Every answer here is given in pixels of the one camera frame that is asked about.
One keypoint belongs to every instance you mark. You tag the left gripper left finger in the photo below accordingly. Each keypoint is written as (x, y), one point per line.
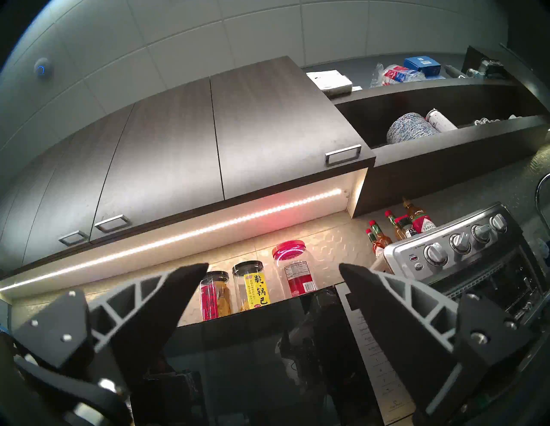
(142, 309)

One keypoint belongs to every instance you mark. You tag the stainless steel toaster oven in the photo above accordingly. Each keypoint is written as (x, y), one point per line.
(455, 257)

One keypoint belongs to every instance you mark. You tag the medium orange Tabasco bottle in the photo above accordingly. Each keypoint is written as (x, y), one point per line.
(381, 236)

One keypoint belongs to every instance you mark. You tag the green label Tabasco bottle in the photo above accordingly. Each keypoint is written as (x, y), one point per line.
(393, 223)

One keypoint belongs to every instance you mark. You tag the clear plastic bag red print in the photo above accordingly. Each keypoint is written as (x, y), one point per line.
(397, 75)

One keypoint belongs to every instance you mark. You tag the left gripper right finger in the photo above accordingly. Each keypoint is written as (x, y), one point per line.
(399, 326)

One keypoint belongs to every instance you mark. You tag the white cylindrical can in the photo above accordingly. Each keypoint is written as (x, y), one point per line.
(442, 121)

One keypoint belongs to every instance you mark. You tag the grey metal rod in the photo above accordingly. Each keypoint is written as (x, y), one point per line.
(454, 71)

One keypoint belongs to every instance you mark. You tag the chrome gooseneck faucet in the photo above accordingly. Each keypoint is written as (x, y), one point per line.
(537, 195)

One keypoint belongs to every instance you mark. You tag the large Tabasco sauce bottle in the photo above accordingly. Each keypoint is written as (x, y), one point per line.
(421, 221)

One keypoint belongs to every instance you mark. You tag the clear drinking glasses row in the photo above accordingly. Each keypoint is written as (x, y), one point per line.
(485, 122)

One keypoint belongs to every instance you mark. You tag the dark wood upper cabinet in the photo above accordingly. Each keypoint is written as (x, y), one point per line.
(258, 129)

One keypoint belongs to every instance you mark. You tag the white flat box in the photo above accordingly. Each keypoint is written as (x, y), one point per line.
(328, 81)

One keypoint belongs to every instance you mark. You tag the black microwave oven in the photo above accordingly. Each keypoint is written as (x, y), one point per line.
(258, 365)

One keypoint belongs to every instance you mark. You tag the LED light strip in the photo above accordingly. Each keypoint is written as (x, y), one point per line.
(193, 234)

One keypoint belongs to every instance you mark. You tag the snack jar yellow label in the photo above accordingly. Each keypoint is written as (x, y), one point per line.
(253, 287)

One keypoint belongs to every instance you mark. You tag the small black metal device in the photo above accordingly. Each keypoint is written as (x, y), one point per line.
(492, 68)

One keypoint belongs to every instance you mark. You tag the dark wood wall shelf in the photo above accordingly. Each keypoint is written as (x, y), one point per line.
(429, 167)

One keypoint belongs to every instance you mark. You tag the snack jar red label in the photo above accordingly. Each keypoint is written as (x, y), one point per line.
(212, 298)

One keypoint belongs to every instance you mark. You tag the blue cardboard box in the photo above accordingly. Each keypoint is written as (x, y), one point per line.
(423, 65)

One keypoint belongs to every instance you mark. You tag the small red Tabasco bottle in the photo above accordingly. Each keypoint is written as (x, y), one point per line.
(375, 247)

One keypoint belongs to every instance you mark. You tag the large jar red lid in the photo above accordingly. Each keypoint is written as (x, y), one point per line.
(296, 275)

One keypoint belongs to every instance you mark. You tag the round white ceiling device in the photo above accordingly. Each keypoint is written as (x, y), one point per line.
(43, 67)

